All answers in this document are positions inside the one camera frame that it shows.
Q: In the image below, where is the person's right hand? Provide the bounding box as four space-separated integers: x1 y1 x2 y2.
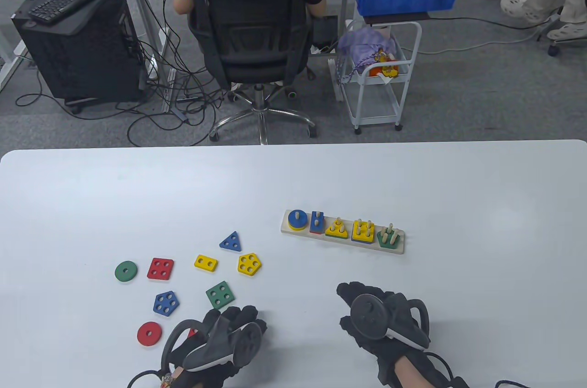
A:
336 281 441 384

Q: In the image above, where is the person's left hand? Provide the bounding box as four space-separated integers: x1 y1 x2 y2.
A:
171 305 268 379

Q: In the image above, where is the green square block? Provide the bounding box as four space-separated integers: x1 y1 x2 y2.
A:
205 281 236 310

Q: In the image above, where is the green pentagon block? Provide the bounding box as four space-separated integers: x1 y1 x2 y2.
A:
377 230 400 250

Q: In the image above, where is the blue pentagon block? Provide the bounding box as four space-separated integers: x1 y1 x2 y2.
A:
153 291 180 317

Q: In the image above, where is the yellow square block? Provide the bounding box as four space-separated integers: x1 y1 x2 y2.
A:
352 220 375 241

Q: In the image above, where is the wooden post board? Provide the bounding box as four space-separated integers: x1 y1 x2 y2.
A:
281 209 406 255

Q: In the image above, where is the yellow pentagon block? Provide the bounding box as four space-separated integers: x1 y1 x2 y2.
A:
237 253 262 276

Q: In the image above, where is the red square block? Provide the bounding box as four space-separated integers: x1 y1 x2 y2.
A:
147 258 175 281

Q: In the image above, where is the red ring block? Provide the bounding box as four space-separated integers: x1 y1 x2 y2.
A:
137 321 162 347

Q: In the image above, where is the blue triangle block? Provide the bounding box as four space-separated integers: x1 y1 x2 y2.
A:
219 231 242 252

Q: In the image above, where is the green ring block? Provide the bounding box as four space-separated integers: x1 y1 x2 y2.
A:
115 261 138 283

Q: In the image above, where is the person's right forearm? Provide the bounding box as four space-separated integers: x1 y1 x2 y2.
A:
394 354 471 388

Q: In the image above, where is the person's left forearm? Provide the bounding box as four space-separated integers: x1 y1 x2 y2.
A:
161 367 207 388

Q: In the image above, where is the black white hand controller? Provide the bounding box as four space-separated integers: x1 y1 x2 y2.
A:
160 318 263 372
350 294 432 352

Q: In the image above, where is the white rolling cart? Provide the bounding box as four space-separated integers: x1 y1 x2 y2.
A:
329 19 423 135

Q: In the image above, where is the orange plush toy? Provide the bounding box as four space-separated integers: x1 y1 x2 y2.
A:
368 51 400 81

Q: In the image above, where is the black box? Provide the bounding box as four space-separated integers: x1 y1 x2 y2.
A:
313 16 338 47

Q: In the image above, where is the black mesh office chair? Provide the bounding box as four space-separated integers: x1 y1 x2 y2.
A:
181 0 318 145

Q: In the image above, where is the black computer tower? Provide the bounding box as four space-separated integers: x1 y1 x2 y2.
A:
11 0 148 106

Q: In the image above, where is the black chair base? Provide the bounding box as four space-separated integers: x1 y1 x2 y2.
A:
537 12 587 57

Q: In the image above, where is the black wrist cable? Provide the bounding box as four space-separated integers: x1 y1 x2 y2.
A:
127 369 162 388
426 351 537 388

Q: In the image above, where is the tangle of black cables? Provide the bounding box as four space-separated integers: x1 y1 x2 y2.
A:
16 0 230 148

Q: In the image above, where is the purple drawstring bag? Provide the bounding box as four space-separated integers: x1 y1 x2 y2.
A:
337 26 398 84

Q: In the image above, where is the white floor cable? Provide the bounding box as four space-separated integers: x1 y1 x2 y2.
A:
410 23 551 55

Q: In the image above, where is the white desk frame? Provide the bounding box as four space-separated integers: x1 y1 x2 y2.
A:
112 0 174 114
0 30 29 91

